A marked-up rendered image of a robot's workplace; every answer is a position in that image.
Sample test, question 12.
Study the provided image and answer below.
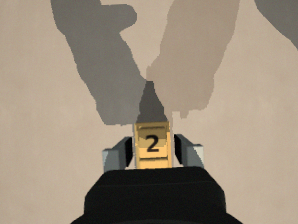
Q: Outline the orange number cube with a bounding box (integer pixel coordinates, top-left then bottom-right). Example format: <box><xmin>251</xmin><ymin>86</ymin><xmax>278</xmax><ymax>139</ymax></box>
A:
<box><xmin>139</xmin><ymin>157</ymin><xmax>168</xmax><ymax>169</ymax></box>
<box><xmin>138</xmin><ymin>126</ymin><xmax>168</xmax><ymax>158</ymax></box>

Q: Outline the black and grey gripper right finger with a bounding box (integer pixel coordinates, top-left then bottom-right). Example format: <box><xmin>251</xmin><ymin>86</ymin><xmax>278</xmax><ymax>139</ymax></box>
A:
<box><xmin>174</xmin><ymin>134</ymin><xmax>204</xmax><ymax>168</ymax></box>

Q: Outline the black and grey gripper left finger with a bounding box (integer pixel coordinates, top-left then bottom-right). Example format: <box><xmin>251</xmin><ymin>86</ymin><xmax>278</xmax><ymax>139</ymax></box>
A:
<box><xmin>102</xmin><ymin>136</ymin><xmax>133</xmax><ymax>173</ymax></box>

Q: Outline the orange open tray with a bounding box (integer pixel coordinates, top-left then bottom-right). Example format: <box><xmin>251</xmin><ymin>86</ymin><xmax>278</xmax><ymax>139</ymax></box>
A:
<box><xmin>134</xmin><ymin>121</ymin><xmax>171</xmax><ymax>169</ymax></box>

